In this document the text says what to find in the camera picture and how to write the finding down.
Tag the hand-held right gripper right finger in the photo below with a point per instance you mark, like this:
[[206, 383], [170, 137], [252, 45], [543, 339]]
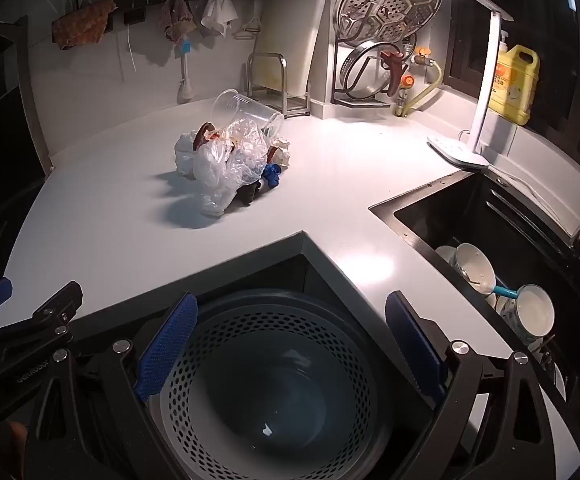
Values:
[[415, 345]]

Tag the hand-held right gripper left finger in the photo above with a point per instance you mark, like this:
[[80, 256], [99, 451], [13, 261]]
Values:
[[167, 350]]

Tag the grey perforated trash bin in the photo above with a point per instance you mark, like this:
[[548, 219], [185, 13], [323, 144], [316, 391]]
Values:
[[280, 400]]

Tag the black wrapper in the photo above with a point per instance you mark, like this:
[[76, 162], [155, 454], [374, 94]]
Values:
[[251, 194]]

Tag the clear plastic bag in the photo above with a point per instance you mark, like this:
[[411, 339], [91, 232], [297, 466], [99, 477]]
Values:
[[215, 170]]

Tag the white plastic bag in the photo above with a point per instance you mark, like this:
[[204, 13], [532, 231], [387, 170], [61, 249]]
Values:
[[184, 155]]

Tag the blue plastic piece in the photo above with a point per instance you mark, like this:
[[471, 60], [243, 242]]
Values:
[[271, 175]]

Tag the orange brown wrapper piece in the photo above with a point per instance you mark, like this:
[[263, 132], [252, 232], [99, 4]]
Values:
[[202, 136]]

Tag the stained tissue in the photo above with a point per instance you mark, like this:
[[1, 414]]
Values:
[[281, 150]]

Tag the clear plastic cup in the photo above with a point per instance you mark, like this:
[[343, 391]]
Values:
[[240, 107]]

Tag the white bowl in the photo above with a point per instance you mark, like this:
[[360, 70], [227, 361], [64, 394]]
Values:
[[445, 255], [470, 265]]

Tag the black sink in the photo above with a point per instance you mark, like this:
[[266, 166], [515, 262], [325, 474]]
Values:
[[470, 210]]

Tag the blue white silicone brush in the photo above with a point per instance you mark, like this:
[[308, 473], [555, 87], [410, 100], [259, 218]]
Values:
[[186, 87]]

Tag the metal cutting board rack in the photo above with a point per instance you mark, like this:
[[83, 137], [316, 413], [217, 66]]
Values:
[[297, 108]]

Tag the yellow detergent bottle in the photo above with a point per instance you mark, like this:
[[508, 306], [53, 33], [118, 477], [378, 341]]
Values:
[[512, 85]]

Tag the brown cloth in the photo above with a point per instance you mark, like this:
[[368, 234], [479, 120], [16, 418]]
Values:
[[82, 22]]

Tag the gas valve orange knob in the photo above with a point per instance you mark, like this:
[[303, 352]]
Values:
[[420, 57]]

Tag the pink cloth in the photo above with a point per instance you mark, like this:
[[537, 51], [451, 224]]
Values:
[[175, 17]]

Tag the white cutting board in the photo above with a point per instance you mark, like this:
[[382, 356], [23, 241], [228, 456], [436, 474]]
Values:
[[295, 35]]

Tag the white peeler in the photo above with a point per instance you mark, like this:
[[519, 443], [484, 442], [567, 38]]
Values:
[[250, 27]]

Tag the white cloth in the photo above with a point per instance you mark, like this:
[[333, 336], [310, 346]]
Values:
[[217, 12]]

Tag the perforated metal steamer plate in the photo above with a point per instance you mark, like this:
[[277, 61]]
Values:
[[395, 0]]

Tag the dark window frame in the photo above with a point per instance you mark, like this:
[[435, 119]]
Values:
[[465, 50]]

